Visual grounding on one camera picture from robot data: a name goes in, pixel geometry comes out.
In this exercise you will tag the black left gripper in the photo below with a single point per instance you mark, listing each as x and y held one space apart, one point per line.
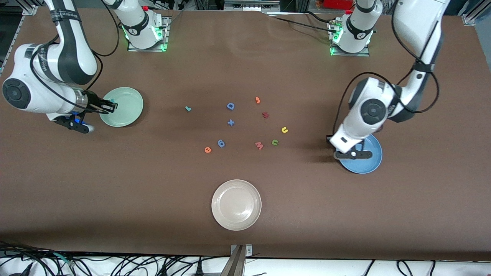
327 140

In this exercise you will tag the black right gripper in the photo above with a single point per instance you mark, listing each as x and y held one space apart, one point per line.
93 102

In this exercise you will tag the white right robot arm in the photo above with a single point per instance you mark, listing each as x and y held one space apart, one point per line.
17 94

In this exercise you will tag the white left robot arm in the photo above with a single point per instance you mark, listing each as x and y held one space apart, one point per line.
372 111

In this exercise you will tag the green plate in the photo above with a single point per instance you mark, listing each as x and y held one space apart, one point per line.
128 113

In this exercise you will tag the blue plate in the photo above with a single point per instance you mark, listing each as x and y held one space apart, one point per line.
368 165

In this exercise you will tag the pink foam letter w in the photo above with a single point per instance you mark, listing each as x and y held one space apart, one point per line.
259 146

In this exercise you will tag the brown table cover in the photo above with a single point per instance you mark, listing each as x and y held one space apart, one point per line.
115 191

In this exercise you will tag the blue foam letter D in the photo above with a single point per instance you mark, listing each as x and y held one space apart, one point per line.
229 106

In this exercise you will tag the blue foam number 6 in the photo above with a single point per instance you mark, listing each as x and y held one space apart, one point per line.
221 143

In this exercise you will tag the beige plate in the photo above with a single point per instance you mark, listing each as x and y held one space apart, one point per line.
236 205

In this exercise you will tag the red box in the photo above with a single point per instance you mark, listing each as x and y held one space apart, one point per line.
337 4

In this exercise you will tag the metal equipment box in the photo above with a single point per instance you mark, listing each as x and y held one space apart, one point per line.
249 4

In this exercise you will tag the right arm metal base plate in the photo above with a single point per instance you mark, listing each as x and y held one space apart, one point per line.
167 34

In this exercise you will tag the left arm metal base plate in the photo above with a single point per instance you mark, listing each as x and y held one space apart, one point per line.
366 51

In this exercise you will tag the aluminium frame profile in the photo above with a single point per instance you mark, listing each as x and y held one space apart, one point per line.
468 18
30 8

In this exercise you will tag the metal table bracket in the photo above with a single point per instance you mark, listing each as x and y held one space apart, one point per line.
239 260

